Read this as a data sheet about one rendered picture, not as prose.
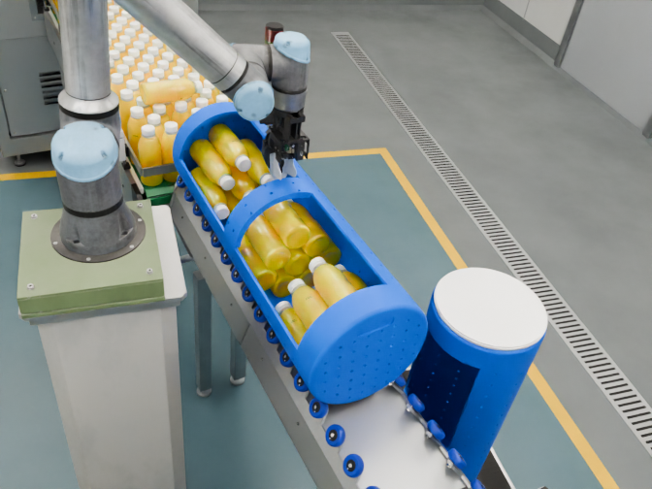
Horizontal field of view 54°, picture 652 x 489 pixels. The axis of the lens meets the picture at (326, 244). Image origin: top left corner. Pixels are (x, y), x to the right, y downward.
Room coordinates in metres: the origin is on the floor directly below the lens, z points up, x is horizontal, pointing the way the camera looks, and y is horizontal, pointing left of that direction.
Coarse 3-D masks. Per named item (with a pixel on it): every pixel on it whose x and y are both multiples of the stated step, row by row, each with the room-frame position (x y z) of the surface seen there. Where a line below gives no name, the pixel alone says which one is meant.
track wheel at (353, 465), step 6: (348, 456) 0.72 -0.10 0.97; (354, 456) 0.72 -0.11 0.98; (348, 462) 0.72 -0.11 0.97; (354, 462) 0.71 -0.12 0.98; (360, 462) 0.71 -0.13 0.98; (342, 468) 0.71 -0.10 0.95; (348, 468) 0.71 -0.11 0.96; (354, 468) 0.70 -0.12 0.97; (360, 468) 0.70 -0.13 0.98; (348, 474) 0.69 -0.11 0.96; (354, 474) 0.69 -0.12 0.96; (360, 474) 0.70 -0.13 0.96
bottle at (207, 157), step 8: (192, 144) 1.55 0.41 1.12; (200, 144) 1.54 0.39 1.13; (208, 144) 1.55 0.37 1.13; (192, 152) 1.53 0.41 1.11; (200, 152) 1.51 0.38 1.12; (208, 152) 1.50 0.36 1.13; (216, 152) 1.51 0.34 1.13; (200, 160) 1.49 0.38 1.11; (208, 160) 1.47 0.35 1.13; (216, 160) 1.47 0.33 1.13; (224, 160) 1.49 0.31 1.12; (200, 168) 1.49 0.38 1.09; (208, 168) 1.45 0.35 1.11; (216, 168) 1.44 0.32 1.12; (224, 168) 1.45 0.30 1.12; (208, 176) 1.44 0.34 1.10; (216, 176) 1.43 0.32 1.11; (224, 176) 1.43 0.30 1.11; (216, 184) 1.43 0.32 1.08
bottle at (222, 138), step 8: (216, 128) 1.57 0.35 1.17; (224, 128) 1.57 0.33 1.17; (216, 136) 1.54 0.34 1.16; (224, 136) 1.53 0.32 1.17; (232, 136) 1.53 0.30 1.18; (216, 144) 1.52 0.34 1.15; (224, 144) 1.50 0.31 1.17; (232, 144) 1.49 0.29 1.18; (240, 144) 1.50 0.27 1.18; (224, 152) 1.48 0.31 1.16; (232, 152) 1.46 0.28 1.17; (240, 152) 1.46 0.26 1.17; (232, 160) 1.45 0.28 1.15
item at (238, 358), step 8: (232, 336) 1.62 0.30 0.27; (232, 344) 1.62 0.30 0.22; (232, 352) 1.62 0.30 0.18; (240, 352) 1.61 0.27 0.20; (232, 360) 1.61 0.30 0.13; (240, 360) 1.61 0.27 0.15; (232, 368) 1.61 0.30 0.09; (240, 368) 1.61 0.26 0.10; (232, 376) 1.61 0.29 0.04; (240, 376) 1.61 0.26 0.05; (240, 384) 1.60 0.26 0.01
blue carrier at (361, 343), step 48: (192, 192) 1.39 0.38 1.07; (288, 192) 1.22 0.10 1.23; (240, 240) 1.15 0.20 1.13; (336, 240) 1.28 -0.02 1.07; (384, 288) 0.95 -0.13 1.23; (288, 336) 0.89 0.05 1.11; (336, 336) 0.83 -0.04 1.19; (384, 336) 0.89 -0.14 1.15; (336, 384) 0.84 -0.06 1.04; (384, 384) 0.91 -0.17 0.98
